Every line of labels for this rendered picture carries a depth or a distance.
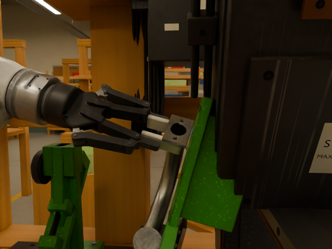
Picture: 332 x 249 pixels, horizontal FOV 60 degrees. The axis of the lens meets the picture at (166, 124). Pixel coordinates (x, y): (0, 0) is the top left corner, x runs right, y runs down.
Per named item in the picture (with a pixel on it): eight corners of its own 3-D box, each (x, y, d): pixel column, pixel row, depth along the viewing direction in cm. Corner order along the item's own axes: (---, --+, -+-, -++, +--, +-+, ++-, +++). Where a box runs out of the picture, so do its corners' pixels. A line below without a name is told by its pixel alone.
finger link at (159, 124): (146, 127, 51) (147, 124, 52) (184, 138, 51) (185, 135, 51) (147, 117, 49) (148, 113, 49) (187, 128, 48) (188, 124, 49)
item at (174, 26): (228, 60, 60) (229, -16, 58) (147, 61, 61) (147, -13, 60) (222, 66, 72) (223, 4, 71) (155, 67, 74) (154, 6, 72)
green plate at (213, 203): (222, 274, 36) (271, 115, 34) (159, 254, 37) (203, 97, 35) (215, 232, 48) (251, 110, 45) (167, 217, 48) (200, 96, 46)
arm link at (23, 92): (30, 57, 50) (62, 66, 50) (42, 94, 57) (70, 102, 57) (-2, 93, 44) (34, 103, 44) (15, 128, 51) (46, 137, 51)
